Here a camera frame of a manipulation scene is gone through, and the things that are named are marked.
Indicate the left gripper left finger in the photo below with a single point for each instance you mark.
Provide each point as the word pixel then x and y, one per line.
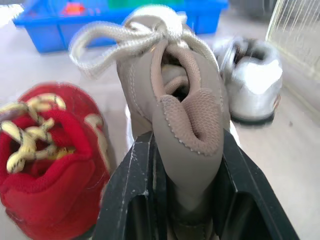
pixel 120 197

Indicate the blue plastic compartment tray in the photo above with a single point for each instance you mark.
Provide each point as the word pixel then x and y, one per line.
pixel 50 27

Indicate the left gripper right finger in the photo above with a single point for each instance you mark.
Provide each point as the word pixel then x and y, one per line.
pixel 252 200

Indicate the red shoe with yellow laces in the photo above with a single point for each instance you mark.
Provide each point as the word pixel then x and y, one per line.
pixel 50 175

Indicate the beige lace-up shoe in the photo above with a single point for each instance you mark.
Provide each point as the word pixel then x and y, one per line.
pixel 175 95

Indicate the silver grey shoe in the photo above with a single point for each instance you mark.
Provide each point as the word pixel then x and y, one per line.
pixel 252 92

